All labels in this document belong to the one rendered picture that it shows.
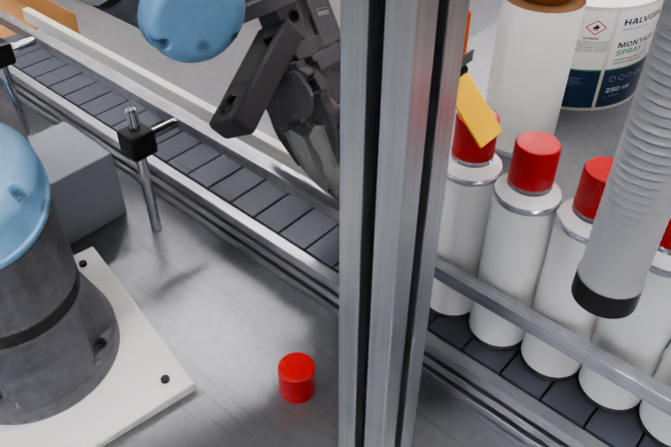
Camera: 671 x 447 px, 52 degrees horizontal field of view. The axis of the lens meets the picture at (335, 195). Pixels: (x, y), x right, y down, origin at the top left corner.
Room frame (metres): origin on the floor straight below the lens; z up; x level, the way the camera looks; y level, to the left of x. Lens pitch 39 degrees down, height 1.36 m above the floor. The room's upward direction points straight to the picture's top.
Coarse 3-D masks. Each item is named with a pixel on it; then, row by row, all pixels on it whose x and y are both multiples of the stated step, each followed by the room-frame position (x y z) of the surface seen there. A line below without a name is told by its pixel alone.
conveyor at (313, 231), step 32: (32, 64) 0.91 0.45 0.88; (64, 64) 0.91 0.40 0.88; (64, 96) 0.81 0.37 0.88; (96, 96) 0.81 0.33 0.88; (192, 160) 0.67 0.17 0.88; (224, 160) 0.67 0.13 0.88; (224, 192) 0.60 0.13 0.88; (256, 192) 0.60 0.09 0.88; (288, 224) 0.55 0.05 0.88; (320, 224) 0.55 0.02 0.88; (320, 256) 0.50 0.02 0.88; (448, 320) 0.41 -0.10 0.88; (480, 352) 0.38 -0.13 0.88; (512, 352) 0.38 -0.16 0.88; (512, 384) 0.35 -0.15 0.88; (544, 384) 0.34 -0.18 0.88; (576, 384) 0.34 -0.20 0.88; (576, 416) 0.31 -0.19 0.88; (608, 416) 0.31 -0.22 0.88
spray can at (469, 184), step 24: (456, 120) 0.44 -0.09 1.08; (456, 144) 0.43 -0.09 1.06; (456, 168) 0.43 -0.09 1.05; (480, 168) 0.42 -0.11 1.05; (456, 192) 0.42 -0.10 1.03; (480, 192) 0.42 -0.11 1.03; (456, 216) 0.42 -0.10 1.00; (480, 216) 0.42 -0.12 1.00; (456, 240) 0.42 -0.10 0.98; (480, 240) 0.42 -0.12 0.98; (456, 264) 0.42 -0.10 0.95; (432, 288) 0.43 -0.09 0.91; (432, 312) 0.42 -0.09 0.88; (456, 312) 0.42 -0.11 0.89
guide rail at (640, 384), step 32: (32, 32) 0.84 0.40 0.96; (96, 64) 0.75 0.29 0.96; (128, 96) 0.69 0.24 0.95; (192, 128) 0.61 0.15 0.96; (256, 160) 0.55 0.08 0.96; (288, 192) 0.52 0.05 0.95; (320, 192) 0.50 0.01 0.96; (480, 288) 0.38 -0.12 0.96; (512, 320) 0.35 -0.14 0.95; (544, 320) 0.34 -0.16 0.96; (576, 352) 0.32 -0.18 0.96; (640, 384) 0.29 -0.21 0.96
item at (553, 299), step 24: (600, 168) 0.37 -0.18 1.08; (576, 192) 0.38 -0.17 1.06; (600, 192) 0.36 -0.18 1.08; (576, 216) 0.37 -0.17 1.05; (552, 240) 0.37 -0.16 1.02; (576, 240) 0.35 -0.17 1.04; (552, 264) 0.36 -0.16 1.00; (576, 264) 0.35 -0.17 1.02; (552, 288) 0.36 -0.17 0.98; (552, 312) 0.35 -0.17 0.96; (576, 312) 0.35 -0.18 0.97; (528, 336) 0.37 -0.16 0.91; (528, 360) 0.36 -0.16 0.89; (552, 360) 0.35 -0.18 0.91
